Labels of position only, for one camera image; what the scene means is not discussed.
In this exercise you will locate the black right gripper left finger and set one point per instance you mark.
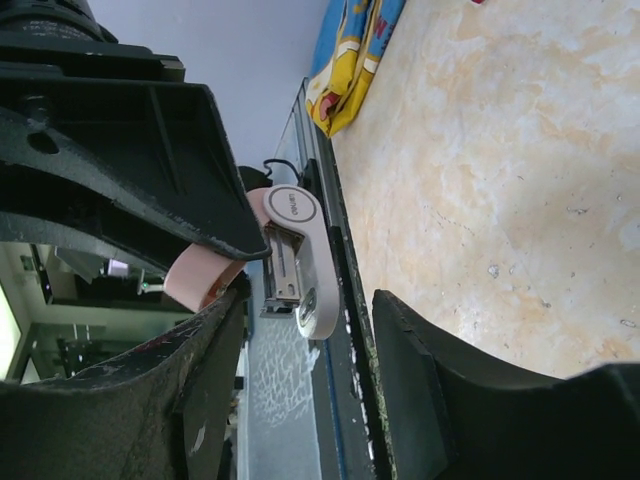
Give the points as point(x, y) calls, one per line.
point(157, 411)

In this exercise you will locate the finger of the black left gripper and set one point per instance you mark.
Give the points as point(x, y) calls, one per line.
point(121, 169)

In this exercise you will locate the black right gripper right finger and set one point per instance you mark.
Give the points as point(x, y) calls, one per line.
point(456, 412)

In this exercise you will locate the pink white mini stapler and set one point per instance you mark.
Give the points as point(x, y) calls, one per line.
point(299, 274)

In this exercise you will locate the blue yellow cartoon cloth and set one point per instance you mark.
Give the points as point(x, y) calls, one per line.
point(353, 38)

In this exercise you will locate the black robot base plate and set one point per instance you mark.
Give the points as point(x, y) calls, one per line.
point(348, 422)

